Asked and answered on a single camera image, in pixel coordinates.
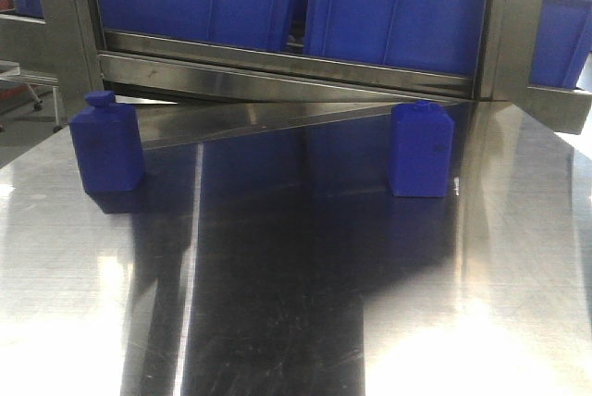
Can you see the right blue storage bin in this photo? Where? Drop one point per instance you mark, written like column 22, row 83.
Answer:
column 563, row 43

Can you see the blue bottle part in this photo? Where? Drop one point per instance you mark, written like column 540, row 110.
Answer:
column 107, row 144
column 421, row 140

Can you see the metal side cart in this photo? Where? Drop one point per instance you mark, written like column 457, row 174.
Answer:
column 30, row 80

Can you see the middle blue storage bin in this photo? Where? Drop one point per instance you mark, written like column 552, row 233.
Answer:
column 441, row 36

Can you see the stainless steel shelf rack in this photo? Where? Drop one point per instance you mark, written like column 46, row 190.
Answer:
column 88, row 57

